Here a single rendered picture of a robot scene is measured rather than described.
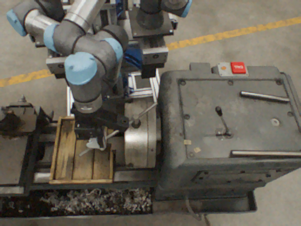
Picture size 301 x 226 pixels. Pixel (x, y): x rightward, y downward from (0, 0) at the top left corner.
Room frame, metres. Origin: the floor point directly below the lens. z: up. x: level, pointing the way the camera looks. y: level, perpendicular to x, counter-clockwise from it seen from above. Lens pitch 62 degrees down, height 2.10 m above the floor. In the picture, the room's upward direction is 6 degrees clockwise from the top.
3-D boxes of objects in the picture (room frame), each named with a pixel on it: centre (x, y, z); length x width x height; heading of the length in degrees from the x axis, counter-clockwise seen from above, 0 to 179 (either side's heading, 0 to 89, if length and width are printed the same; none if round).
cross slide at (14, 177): (0.38, 0.67, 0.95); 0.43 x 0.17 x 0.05; 7
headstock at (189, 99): (0.51, -0.35, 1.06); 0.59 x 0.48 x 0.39; 97
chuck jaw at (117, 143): (0.34, 0.11, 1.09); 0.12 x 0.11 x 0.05; 7
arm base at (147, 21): (1.08, 0.05, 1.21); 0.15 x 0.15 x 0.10
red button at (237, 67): (0.72, -0.37, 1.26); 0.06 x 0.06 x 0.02; 7
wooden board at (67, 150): (0.41, 0.32, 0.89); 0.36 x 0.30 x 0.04; 7
